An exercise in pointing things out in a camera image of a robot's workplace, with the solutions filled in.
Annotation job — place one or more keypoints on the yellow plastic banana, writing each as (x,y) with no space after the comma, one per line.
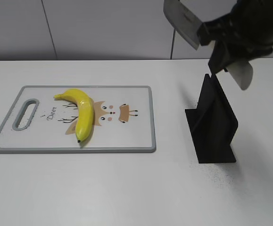
(85,111)

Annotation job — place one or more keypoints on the white deer cutting board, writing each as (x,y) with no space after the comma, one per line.
(37,123)

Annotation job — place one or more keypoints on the black gloved hand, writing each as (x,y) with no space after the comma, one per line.
(246,33)

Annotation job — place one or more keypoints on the white-handled kitchen knife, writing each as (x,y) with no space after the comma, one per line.
(186,24)

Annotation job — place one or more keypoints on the black knife stand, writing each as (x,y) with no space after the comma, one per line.
(212,124)

